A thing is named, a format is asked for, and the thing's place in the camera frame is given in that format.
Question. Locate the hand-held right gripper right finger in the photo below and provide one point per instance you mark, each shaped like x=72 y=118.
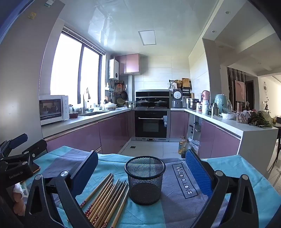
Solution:
x=197 y=173

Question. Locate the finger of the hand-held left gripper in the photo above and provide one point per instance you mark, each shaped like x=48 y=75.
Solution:
x=38 y=149
x=18 y=140

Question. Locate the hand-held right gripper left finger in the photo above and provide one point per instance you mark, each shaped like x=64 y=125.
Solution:
x=85 y=173

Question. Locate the bundle of wooden chopsticks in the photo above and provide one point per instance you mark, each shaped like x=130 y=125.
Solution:
x=105 y=197

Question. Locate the black mesh utensil holder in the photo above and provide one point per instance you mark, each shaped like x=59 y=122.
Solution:
x=144 y=186

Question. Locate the hanging kitchen utensils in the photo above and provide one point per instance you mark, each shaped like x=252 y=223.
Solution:
x=119 y=92

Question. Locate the person's left hand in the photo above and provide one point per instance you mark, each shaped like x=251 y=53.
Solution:
x=19 y=206

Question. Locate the black phone copper edge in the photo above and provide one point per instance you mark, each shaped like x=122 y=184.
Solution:
x=36 y=169

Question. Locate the yellow cooking oil bottle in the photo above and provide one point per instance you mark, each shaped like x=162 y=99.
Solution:
x=181 y=145

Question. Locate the purple base cabinets long run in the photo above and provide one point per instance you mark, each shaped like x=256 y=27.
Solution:
x=87 y=136

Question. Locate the purple base cabinets peninsula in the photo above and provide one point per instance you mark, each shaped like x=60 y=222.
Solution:
x=219 y=142

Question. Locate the white microwave oven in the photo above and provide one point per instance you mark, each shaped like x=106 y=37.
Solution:
x=51 y=108

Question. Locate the dark red bowl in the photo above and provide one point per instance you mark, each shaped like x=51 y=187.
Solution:
x=73 y=115

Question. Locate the white kitchen countertop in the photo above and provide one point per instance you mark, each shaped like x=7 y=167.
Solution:
x=87 y=117

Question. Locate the blue printed tablecloth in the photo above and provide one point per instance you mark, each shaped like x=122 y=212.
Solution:
x=153 y=217

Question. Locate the grey refrigerator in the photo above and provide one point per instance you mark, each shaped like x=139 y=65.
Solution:
x=24 y=76

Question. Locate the steel sink faucet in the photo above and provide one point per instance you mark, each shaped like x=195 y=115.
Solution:
x=85 y=103

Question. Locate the steel vacuum flask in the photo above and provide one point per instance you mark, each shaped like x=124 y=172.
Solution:
x=215 y=109

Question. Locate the white plastic bottle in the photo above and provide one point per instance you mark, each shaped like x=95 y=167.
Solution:
x=206 y=107

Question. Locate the black integrated stove with oven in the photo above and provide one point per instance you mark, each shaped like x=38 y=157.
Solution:
x=151 y=125

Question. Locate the steel stock pot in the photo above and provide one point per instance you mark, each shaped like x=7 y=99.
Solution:
x=193 y=104

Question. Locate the clear plastic food container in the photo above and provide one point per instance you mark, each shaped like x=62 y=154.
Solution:
x=242 y=118

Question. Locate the white casserole pot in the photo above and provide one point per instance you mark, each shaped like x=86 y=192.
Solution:
x=110 y=106

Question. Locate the teal kitchen appliance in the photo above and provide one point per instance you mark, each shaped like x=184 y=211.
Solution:
x=221 y=103

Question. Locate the grey rice cooker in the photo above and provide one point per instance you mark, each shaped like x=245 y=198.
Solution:
x=177 y=98

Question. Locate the pink electric kettle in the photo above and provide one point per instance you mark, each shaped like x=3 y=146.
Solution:
x=205 y=95

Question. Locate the black wok with lid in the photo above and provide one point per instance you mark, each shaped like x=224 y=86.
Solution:
x=161 y=102
x=143 y=102

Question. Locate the leafy green vegetables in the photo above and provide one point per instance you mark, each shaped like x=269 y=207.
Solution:
x=262 y=119

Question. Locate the kitchen window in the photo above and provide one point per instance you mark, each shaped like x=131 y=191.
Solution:
x=65 y=65

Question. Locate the wooden cutting board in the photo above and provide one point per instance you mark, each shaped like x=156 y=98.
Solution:
x=186 y=82

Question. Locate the pink framed painting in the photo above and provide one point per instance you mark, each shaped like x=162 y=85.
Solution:
x=240 y=91

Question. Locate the white water heater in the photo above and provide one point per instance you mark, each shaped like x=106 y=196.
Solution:
x=113 y=69

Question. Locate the square ceiling light panel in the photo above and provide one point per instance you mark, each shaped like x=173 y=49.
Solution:
x=147 y=37

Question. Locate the black wall storage rack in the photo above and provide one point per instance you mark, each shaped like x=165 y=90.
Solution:
x=186 y=89

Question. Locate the round wall clock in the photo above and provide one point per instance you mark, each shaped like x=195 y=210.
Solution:
x=266 y=87

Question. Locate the purple wall cabinet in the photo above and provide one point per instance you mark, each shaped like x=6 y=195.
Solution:
x=129 y=63

